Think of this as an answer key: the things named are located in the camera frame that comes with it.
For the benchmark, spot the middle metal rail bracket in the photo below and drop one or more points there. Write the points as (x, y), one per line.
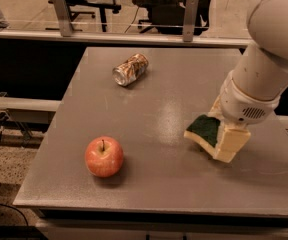
(189, 20)

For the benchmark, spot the crushed aluminium can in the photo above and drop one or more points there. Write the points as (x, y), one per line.
(130, 70)

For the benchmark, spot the green and yellow sponge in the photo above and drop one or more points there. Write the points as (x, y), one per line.
(204, 130)

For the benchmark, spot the metal rail bracket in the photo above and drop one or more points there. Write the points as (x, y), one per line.
(63, 16)
(189, 20)

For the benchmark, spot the left metal rail bracket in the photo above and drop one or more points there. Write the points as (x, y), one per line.
(63, 16)

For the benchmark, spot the black office chair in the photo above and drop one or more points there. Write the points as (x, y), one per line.
(167, 16)

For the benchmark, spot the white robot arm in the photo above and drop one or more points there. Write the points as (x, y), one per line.
(252, 90)

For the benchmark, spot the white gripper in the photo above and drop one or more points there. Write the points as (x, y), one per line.
(242, 105)

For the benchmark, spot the red apple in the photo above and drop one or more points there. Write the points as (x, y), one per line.
(104, 156)

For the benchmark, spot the metal barrier rail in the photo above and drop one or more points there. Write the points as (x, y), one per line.
(128, 40)

